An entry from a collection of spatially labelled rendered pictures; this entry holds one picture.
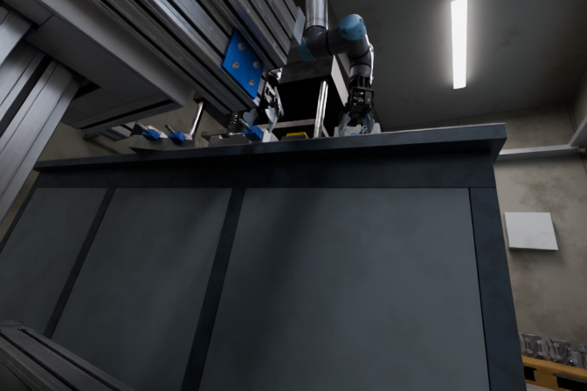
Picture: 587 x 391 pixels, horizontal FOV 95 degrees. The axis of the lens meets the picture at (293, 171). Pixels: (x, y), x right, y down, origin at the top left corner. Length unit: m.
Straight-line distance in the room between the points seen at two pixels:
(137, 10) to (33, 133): 0.23
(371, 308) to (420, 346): 0.10
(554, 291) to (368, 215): 3.58
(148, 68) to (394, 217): 0.57
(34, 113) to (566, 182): 4.53
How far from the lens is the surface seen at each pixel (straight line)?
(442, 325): 0.65
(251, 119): 0.91
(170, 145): 1.10
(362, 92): 0.86
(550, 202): 4.38
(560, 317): 4.15
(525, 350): 3.69
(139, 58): 0.50
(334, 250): 0.68
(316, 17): 0.99
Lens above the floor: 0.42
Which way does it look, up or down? 23 degrees up
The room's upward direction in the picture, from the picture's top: 9 degrees clockwise
